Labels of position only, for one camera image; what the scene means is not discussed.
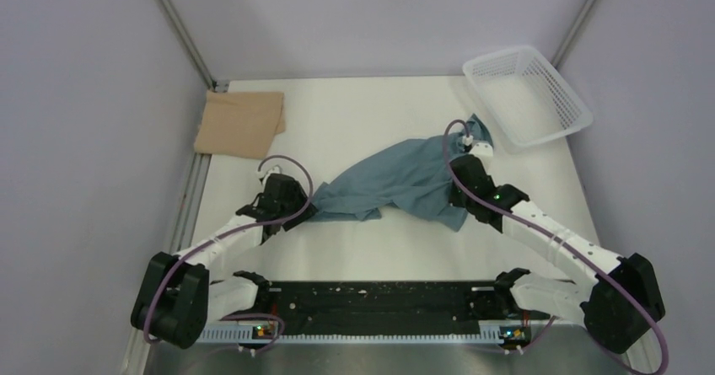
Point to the folded tan t-shirt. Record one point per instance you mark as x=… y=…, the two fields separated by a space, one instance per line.
x=240 y=124

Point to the white plastic mesh basket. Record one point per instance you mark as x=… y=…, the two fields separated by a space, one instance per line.
x=527 y=97

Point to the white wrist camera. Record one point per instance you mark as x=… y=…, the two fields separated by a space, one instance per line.
x=263 y=174
x=478 y=148

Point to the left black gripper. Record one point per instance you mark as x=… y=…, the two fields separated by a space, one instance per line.
x=298 y=196

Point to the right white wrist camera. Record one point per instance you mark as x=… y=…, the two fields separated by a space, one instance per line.
x=478 y=148

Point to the aluminium post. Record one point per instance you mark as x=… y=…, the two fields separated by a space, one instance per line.
x=186 y=42
x=574 y=31

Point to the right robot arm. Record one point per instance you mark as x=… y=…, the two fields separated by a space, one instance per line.
x=614 y=298

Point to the right rear aluminium post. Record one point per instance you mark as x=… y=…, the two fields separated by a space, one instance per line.
x=574 y=31

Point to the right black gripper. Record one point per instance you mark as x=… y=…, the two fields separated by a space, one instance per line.
x=454 y=197

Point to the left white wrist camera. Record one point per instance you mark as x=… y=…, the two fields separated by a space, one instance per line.
x=263 y=174

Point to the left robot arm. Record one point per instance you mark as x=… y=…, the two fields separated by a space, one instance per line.
x=206 y=272

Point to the left rear aluminium post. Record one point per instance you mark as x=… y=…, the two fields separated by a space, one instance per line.
x=186 y=42

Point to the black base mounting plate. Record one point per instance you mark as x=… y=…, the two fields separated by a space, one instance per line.
x=384 y=307

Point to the blue-grey t-shirt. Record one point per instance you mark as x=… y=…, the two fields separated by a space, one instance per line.
x=410 y=175

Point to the left side aluminium rail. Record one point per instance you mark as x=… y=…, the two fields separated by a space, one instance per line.
x=182 y=231

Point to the white cable duct strip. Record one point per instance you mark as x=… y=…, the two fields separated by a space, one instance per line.
x=247 y=334

